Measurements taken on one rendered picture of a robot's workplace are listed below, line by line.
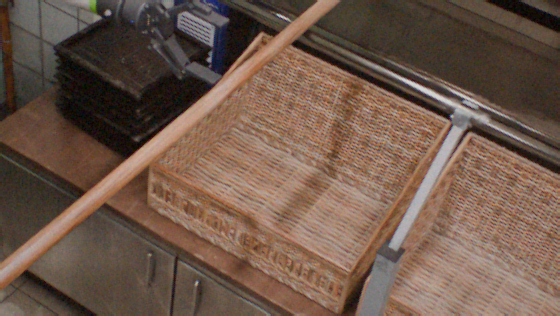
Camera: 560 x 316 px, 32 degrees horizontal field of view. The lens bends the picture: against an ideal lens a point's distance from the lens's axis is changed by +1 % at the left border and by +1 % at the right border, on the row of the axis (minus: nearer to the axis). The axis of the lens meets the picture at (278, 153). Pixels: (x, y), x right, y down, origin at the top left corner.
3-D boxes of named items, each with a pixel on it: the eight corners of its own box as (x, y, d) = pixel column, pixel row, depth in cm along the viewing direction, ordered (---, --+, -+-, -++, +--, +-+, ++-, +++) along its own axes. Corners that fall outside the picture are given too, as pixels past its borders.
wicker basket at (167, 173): (249, 108, 269) (260, 27, 250) (429, 200, 251) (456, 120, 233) (142, 207, 236) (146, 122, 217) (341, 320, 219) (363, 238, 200)
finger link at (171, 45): (153, 26, 189) (149, 29, 190) (184, 75, 192) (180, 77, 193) (165, 18, 192) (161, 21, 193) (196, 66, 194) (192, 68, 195)
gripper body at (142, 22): (146, -18, 192) (183, 1, 189) (144, 18, 198) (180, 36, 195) (122, -3, 187) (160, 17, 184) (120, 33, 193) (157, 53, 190)
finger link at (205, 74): (184, 68, 191) (184, 71, 192) (213, 83, 189) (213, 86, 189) (193, 61, 193) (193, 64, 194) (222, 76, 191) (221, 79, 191)
